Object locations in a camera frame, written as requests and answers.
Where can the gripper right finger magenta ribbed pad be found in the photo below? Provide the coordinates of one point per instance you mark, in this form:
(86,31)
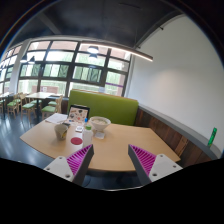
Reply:
(150,167)

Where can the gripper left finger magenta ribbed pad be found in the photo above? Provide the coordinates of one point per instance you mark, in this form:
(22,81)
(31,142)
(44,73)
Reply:
(74,167)

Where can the cup with red lid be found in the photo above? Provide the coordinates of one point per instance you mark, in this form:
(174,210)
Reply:
(76,141)

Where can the beige paper cup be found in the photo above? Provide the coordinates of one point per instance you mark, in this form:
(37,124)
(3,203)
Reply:
(61,131)

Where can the small white coaster card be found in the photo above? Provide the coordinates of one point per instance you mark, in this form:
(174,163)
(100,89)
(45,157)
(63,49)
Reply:
(100,135)

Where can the white bowl of food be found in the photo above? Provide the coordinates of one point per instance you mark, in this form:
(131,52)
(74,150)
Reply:
(100,123)

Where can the white paper sheets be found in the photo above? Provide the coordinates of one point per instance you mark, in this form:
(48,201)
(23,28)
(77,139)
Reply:
(56,118)

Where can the illustrated menu stand card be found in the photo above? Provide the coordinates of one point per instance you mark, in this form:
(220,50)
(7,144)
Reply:
(78,113)

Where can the wooden chair green seat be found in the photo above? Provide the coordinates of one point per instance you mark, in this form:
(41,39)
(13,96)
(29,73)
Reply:
(52,109)

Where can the green upholstered booth bench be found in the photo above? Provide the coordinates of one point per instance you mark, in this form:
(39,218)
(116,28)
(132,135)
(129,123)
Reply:
(118,110)

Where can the green bottle on ledge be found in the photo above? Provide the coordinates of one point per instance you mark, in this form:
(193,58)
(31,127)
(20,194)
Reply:
(212,137)

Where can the background wooden dining table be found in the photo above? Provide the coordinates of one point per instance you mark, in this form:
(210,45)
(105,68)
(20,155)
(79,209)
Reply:
(41,95)

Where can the long linear pendant light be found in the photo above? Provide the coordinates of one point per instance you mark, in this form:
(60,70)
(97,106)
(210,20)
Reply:
(121,48)

